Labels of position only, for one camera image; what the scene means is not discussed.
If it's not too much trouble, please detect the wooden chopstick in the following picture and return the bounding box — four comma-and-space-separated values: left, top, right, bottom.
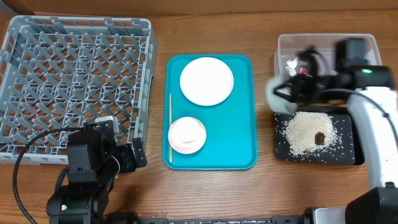
168, 93, 173, 163

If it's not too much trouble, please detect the brown food piece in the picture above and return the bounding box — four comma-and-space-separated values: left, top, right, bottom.
315, 132, 325, 146

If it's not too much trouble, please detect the crumpled white paper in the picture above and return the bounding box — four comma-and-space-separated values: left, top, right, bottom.
285, 58, 299, 77

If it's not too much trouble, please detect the large white plate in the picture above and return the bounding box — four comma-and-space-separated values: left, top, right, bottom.
180, 57, 234, 106

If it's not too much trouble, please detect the teal plastic tray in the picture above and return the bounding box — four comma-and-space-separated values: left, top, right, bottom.
162, 54, 258, 170

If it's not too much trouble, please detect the black tray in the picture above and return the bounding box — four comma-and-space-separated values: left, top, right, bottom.
274, 108, 364, 165

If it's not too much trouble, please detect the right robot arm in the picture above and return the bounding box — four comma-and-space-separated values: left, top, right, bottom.
163, 39, 397, 223

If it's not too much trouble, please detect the rice pile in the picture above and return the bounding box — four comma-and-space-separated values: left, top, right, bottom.
283, 112, 337, 153

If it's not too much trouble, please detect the grey dishwasher rack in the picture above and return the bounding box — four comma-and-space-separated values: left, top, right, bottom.
1, 16, 158, 165

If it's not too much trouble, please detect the white cup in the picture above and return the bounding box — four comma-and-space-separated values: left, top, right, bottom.
172, 117, 200, 144

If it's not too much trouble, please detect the grey-white bowl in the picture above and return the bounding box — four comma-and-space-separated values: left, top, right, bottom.
265, 74, 299, 115

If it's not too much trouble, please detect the red snack wrapper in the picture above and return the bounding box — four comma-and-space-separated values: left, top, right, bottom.
298, 67, 308, 75

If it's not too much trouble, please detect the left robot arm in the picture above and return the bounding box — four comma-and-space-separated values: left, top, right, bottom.
46, 119, 138, 223

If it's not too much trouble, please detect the clear plastic bin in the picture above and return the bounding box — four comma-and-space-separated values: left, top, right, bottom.
274, 33, 383, 94

